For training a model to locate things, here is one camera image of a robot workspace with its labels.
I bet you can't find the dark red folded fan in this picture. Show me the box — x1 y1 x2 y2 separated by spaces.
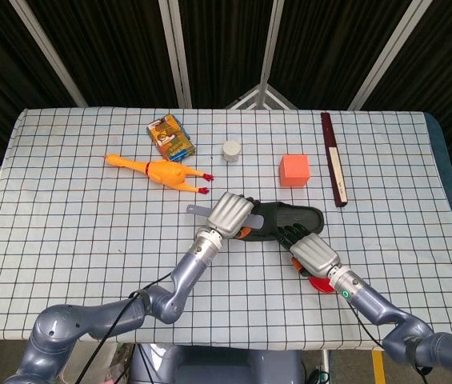
320 112 349 208

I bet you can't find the grey blue robot torso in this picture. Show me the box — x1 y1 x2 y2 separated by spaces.
129 342 305 384

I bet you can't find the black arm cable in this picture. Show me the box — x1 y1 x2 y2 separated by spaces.
77 271 174 384
351 303 389 351

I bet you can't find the red disc with hole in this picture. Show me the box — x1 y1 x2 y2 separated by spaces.
308 275 335 294

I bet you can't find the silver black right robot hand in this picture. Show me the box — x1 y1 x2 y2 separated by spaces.
275 222 341 281

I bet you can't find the orange foam cube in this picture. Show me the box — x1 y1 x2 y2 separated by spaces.
278 154 311 188

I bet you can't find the yellow rubber chicken toy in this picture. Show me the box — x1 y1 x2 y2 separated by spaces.
103 154 214 196

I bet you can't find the dark folding screen white frame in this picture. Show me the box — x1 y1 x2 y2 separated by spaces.
0 0 452 197

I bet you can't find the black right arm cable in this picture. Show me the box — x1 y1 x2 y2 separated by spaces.
351 303 389 351

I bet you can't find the white metal stand frame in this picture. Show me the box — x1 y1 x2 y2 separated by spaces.
225 82 299 111

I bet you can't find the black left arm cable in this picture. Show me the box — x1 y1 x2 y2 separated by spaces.
77 271 174 384

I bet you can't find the black rubber slipper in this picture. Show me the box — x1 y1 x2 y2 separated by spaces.
231 202 326 243

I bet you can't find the yellow green card box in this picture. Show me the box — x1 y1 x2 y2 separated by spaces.
146 114 197 162

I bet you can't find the small white jar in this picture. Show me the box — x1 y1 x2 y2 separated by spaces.
221 140 242 164

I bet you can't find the white black checkered tablecloth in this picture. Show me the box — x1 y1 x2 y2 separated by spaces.
0 106 452 353

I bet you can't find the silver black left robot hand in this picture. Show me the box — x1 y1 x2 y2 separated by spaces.
206 191 266 241

